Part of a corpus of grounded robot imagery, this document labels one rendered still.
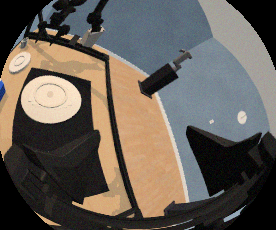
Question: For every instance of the cream oval platter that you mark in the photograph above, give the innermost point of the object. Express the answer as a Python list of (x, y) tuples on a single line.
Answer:
[(50, 99)]

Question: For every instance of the white round saucer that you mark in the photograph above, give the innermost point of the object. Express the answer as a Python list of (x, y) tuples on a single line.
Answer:
[(21, 62)]

